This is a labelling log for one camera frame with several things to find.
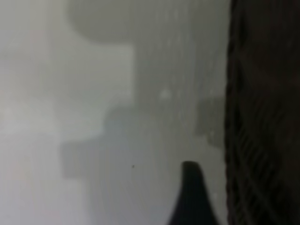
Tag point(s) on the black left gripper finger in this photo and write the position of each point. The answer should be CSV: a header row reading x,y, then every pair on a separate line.
x,y
191,199

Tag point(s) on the black woven wicker basket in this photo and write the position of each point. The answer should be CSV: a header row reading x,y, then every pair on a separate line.
x,y
264,117

